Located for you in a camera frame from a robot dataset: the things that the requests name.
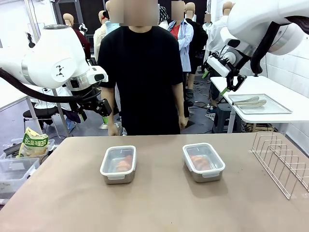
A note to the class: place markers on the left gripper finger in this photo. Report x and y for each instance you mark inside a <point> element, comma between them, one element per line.
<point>83,116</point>
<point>105,108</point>

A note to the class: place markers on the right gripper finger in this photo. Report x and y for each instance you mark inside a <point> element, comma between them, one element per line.
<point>235,83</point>
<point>206,68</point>

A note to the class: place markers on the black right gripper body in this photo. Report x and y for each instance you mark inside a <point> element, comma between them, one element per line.
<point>234,72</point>

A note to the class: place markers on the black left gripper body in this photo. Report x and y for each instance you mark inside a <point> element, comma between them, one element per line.
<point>88,104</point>

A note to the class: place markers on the metal serving tongs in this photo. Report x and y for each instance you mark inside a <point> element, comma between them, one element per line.
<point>260,102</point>

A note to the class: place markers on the perforated metal baking tray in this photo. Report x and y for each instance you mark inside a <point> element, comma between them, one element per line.
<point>272,108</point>

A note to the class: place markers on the clear plastic container lid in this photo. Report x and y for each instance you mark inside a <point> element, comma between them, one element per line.
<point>214,157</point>
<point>111,157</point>

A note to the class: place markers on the golden croissant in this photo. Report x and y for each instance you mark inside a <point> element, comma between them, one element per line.
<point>199,162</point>
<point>125,163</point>

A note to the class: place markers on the person's right forearm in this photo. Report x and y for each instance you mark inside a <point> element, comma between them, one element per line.
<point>112,113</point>

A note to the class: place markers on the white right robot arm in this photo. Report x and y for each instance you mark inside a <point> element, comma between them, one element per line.
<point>253,24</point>

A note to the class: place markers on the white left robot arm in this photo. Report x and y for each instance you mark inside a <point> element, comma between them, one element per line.
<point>48,60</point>

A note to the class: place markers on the person's left forearm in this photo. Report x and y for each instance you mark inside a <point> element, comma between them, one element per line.
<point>179,110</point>

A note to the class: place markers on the person's right hand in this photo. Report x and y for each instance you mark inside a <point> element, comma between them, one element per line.
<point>113,130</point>

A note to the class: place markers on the person's left hand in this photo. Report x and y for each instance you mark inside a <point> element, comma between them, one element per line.
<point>182,122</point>

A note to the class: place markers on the dark purple garment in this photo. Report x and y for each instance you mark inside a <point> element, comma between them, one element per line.
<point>72,117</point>

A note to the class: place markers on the mannequin in black coat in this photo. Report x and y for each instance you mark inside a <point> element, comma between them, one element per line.
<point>200,41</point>

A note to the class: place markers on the mannequin in blue open shirt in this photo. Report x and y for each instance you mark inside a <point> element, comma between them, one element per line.
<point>187,43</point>

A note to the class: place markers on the dark grey stool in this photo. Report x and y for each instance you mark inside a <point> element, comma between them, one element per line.
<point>224,113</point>

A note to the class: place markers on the mannequin in white shirt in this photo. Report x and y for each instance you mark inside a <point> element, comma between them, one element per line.
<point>216,36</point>

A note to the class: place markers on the black office chair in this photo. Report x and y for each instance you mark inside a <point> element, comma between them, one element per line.
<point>41,112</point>

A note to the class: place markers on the clear plastic storage bin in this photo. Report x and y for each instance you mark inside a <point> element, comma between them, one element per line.
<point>14,169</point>
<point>52,146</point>

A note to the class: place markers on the small mannequin in white top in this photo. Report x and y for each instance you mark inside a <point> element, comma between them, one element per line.
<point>207,24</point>

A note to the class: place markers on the white garment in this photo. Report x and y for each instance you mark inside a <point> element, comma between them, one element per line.
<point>39,105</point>

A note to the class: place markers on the person in black t-shirt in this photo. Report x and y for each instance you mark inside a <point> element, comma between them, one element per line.
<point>142,72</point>

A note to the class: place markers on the green and white snack bag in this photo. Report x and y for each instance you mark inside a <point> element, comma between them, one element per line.
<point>33,145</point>

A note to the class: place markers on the narrow rectangular steel container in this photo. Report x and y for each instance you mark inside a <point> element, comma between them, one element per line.
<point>118,180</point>

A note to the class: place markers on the white table with grey legs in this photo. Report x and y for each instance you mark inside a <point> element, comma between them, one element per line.
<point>9,96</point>

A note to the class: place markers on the wide rectangular steel container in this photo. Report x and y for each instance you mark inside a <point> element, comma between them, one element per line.
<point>207,179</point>

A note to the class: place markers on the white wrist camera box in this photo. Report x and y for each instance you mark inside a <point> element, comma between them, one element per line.
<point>218,65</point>

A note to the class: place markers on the grey mannequin base plate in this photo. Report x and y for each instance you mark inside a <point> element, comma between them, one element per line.
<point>103,126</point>

